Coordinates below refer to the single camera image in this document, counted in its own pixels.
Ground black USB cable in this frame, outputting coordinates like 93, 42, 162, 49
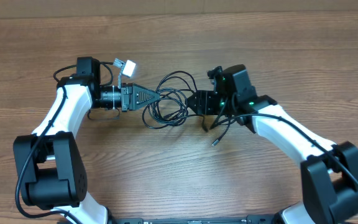
141, 86, 209, 133

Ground black barrel plug cable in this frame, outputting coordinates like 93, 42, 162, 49
157, 70, 232, 147

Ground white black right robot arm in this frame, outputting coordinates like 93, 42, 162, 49
188, 64, 358, 223

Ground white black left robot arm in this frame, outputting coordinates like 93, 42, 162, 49
13, 57, 160, 223

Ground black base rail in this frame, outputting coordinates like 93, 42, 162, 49
107, 214, 285, 224

